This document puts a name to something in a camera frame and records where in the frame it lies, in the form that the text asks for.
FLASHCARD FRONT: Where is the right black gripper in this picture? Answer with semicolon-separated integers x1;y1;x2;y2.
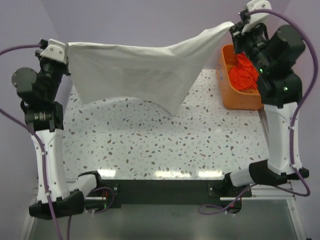
229;17;273;74

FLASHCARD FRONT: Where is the white coca-cola t shirt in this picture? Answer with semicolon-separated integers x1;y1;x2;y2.
68;21;233;115

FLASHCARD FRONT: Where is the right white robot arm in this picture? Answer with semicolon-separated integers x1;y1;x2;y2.
222;22;310;197

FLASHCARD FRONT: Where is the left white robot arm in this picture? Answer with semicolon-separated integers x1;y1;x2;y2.
11;50;104;220

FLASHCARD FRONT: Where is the orange t shirt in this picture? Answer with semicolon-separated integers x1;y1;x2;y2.
228;53;259;91

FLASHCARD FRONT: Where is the orange plastic basket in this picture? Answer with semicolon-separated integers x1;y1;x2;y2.
216;44;264;111

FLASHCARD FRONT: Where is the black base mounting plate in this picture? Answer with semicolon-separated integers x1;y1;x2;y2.
101;179;245;208

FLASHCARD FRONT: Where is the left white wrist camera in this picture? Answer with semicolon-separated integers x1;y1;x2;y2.
40;39;69;65

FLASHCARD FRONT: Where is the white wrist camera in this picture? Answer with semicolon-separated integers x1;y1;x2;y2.
40;39;69;65
239;0;272;34

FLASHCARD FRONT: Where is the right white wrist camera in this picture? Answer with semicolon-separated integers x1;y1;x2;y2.
239;0;272;34

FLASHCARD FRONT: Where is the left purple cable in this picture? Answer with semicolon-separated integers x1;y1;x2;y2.
0;43;116;240

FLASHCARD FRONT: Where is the purple cable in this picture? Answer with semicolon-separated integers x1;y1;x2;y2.
198;8;317;216
0;43;116;240

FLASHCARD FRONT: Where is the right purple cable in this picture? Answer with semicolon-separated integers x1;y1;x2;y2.
198;8;317;216

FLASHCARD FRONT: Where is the aluminium frame rail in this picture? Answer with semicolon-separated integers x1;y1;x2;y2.
31;179;297;201

